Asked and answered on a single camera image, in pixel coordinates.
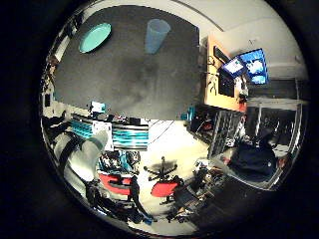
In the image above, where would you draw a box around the light blue plastic cup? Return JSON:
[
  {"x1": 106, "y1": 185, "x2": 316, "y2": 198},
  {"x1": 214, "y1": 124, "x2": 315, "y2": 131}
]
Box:
[{"x1": 144, "y1": 18, "x2": 171, "y2": 56}]

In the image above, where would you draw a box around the white paper tag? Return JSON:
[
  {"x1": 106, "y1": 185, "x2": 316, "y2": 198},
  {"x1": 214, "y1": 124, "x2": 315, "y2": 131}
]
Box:
[{"x1": 91, "y1": 120, "x2": 115, "y2": 152}]

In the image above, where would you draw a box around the red office chair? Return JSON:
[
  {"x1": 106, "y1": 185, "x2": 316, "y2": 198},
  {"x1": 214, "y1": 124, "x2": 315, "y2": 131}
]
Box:
[
  {"x1": 98, "y1": 171, "x2": 134, "y2": 197},
  {"x1": 150, "y1": 180, "x2": 181, "y2": 199}
]

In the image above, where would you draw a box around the teal striped rack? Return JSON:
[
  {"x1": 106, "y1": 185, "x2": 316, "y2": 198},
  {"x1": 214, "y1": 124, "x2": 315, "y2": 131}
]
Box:
[{"x1": 69, "y1": 119, "x2": 151, "y2": 152}]

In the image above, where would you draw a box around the black chair star base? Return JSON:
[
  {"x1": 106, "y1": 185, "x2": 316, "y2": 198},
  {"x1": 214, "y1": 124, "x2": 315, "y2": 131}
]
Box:
[{"x1": 143, "y1": 155, "x2": 179, "y2": 182}]

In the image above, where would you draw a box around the teal round bowl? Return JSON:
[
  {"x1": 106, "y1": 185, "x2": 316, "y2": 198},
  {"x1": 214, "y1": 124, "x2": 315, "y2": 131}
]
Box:
[{"x1": 78, "y1": 22, "x2": 113, "y2": 55}]

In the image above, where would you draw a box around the black box on board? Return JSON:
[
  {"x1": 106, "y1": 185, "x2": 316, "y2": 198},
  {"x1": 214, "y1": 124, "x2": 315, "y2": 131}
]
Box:
[{"x1": 217, "y1": 69, "x2": 237, "y2": 99}]

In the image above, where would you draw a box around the person in dark clothes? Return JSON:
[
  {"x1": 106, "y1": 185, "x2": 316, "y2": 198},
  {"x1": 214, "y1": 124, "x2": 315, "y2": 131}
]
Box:
[{"x1": 226, "y1": 129, "x2": 281, "y2": 184}]

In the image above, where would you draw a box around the small blue-screen monitor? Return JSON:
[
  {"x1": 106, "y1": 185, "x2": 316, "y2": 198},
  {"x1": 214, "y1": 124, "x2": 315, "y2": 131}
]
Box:
[{"x1": 220, "y1": 57, "x2": 247, "y2": 80}]

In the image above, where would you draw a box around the large blue-screen monitor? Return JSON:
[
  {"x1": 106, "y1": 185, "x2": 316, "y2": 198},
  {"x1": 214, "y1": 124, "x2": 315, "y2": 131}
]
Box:
[{"x1": 238, "y1": 48, "x2": 271, "y2": 86}]

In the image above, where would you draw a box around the metal frame shelf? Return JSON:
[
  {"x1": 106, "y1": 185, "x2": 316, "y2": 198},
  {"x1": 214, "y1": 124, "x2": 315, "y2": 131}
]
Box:
[{"x1": 206, "y1": 109, "x2": 243, "y2": 159}]

